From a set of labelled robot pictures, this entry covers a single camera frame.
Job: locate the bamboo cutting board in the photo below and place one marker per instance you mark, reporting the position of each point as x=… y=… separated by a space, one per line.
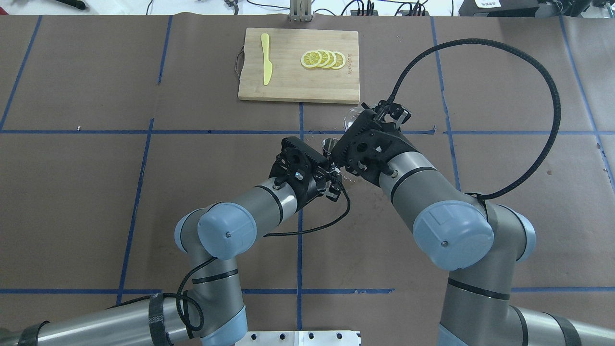
x=290 y=81

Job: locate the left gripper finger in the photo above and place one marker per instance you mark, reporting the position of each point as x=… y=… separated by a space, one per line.
x=333 y=192
x=335 y=175

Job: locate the aluminium frame post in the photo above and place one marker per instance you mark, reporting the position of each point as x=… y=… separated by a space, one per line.
x=300 y=11

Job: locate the yellow plastic knife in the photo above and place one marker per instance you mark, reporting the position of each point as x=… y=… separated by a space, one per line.
x=267 y=64

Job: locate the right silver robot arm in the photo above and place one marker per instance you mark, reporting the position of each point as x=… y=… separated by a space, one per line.
x=477 y=242

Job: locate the steel double jigger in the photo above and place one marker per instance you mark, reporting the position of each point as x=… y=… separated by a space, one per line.
x=327 y=146

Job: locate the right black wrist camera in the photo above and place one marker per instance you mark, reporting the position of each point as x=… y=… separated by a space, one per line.
x=388 y=116

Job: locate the clear glass cup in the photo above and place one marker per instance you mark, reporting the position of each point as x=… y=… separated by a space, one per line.
x=352 y=115

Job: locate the black box device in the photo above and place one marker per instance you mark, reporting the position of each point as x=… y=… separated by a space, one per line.
x=498 y=8

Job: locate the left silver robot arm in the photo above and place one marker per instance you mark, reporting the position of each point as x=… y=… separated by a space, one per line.
x=208 y=304

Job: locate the white pedestal column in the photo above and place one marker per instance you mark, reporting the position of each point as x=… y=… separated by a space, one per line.
x=301 y=338

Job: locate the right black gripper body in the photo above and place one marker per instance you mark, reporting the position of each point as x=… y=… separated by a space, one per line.
x=398 y=139

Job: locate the black hand tool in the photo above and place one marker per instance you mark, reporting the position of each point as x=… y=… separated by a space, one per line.
x=77 y=4

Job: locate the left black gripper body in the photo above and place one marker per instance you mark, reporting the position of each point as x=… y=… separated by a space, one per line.
x=313 y=184

